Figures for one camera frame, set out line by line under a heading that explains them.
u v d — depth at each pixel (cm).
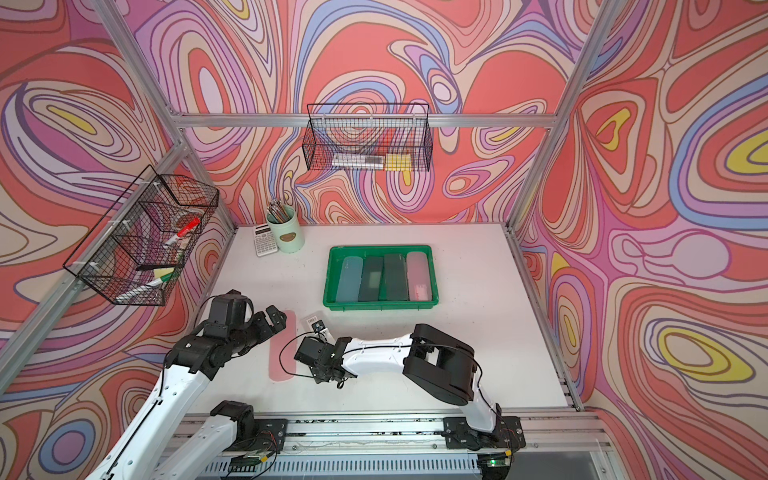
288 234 105
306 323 91
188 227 76
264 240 115
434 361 52
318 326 77
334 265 104
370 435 75
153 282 70
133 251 74
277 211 102
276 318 70
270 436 72
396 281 102
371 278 103
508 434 75
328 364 65
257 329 68
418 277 101
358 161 82
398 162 91
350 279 102
